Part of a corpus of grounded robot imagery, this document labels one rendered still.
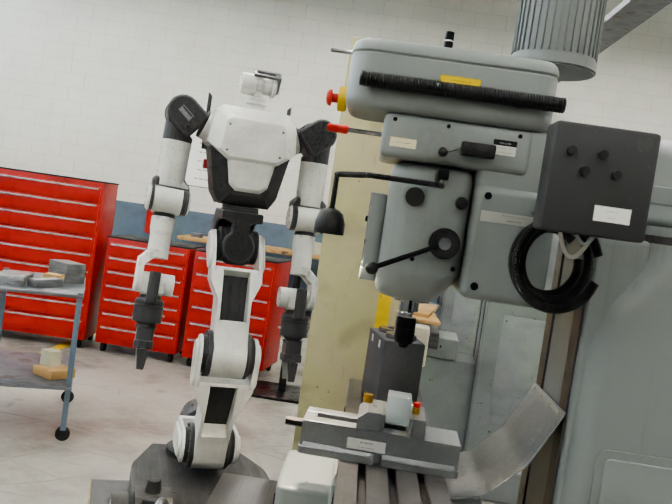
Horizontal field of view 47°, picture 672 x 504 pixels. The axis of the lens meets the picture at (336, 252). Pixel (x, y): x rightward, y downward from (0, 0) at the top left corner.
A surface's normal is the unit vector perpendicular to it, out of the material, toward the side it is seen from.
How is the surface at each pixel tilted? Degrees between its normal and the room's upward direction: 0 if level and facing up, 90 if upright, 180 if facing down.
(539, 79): 90
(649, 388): 88
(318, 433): 90
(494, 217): 90
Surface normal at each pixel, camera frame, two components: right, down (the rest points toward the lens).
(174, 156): 0.29, 0.08
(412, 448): -0.08, 0.04
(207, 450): 0.22, 0.36
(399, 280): -0.19, 0.48
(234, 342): 0.31, -0.32
